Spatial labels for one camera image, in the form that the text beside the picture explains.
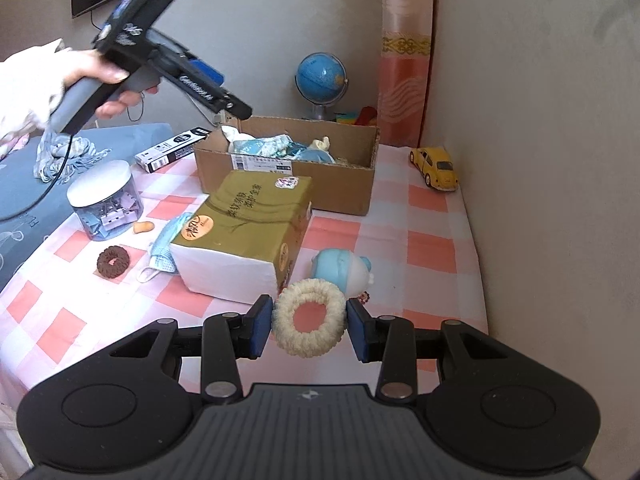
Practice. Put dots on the yellow toy car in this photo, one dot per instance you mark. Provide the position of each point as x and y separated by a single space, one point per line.
435 166

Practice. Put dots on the person's left hand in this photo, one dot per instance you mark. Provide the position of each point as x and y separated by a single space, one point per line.
87 66

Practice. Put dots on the red and yellow toy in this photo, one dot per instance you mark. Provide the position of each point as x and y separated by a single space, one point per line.
362 116

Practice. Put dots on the orange checked tablecloth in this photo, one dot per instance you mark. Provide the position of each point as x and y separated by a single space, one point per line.
425 260

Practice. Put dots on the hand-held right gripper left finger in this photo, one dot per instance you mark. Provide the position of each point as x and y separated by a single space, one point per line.
260 327

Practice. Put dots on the small orange wooden piece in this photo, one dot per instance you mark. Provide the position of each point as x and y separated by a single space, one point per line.
144 228

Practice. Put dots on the cream scrunchie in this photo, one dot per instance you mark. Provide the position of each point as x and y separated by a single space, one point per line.
282 316

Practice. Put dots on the light blue round toy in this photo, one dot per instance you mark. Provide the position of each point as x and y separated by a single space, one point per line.
340 270

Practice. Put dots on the blue desk globe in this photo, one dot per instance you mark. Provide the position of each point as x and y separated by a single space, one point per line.
320 77

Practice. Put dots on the orange patterned curtain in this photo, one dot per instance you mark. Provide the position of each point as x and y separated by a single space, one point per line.
405 60

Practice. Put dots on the cardboard box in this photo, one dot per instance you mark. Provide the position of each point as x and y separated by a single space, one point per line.
340 190

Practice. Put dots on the white tissue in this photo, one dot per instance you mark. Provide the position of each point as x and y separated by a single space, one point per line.
232 136

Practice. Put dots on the black stationery box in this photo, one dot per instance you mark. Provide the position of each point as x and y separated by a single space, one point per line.
192 137

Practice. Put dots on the blue face mask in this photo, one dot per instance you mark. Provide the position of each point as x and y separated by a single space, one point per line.
320 156
167 240

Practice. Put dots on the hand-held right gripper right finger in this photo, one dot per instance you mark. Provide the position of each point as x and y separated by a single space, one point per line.
357 330

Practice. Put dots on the light blue embroidered sachet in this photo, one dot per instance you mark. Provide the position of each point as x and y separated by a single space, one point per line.
260 147

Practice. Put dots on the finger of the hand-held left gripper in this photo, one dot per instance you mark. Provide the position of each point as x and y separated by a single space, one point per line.
206 71
235 106

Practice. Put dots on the white and black box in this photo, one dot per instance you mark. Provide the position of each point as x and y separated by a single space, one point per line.
162 157

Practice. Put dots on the pale crumpled cloth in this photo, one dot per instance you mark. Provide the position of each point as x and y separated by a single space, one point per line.
75 152

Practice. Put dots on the gold tissue pack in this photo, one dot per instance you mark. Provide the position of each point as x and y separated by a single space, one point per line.
250 220

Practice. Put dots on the clear jar with white lid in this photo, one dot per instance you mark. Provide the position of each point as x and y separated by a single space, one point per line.
100 185

